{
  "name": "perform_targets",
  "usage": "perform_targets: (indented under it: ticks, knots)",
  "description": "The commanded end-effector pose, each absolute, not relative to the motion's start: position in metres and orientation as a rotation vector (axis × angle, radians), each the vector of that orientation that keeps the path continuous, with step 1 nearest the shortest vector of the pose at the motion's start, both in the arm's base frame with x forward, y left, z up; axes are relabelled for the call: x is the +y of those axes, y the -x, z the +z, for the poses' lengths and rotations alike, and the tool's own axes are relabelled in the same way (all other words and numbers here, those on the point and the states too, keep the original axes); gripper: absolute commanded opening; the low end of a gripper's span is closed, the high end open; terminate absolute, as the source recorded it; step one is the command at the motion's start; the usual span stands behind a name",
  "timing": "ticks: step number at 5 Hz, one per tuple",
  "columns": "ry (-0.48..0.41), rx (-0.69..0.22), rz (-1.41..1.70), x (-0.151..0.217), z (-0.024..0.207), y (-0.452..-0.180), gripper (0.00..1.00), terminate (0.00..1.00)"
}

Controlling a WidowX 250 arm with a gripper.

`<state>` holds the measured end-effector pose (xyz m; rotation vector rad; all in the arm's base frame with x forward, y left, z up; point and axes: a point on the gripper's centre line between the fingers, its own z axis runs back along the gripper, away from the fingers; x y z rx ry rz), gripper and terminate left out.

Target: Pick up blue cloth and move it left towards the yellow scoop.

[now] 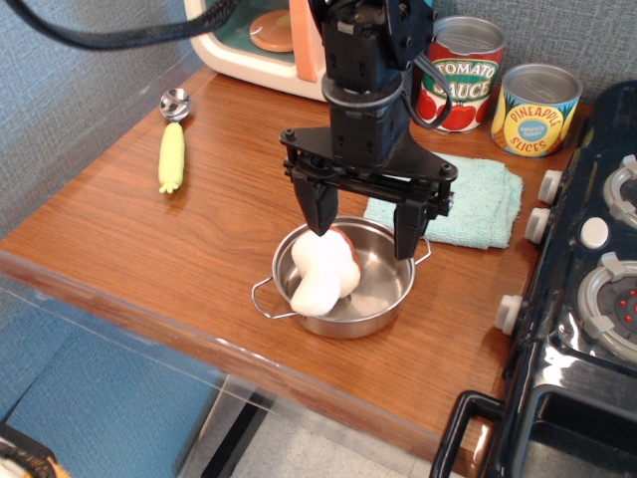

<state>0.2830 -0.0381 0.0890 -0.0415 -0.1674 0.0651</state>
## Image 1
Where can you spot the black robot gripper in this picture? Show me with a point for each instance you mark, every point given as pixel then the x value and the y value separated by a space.
pixel 367 149

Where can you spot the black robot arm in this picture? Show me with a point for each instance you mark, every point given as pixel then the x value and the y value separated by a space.
pixel 371 49

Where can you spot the light blue folded cloth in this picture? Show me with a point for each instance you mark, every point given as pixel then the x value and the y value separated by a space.
pixel 487 202

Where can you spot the plush white brown mushroom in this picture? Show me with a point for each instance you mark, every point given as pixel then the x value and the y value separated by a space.
pixel 329 268

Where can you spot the small stainless steel pot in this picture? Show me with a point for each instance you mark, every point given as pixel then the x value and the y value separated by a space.
pixel 384 284

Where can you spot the tomato sauce can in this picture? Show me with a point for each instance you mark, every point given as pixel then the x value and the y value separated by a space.
pixel 467 51

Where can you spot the pineapple slices can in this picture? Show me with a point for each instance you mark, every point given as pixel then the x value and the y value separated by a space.
pixel 535 108

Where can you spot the orange toy plate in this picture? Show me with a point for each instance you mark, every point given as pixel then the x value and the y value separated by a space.
pixel 272 31

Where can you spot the toy microwave with pink door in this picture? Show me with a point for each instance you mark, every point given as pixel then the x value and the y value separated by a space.
pixel 230 52

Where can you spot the black toy stove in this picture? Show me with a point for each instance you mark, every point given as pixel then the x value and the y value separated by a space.
pixel 569 405

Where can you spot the spoon with yellow-green handle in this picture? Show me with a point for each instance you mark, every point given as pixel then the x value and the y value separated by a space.
pixel 174 106

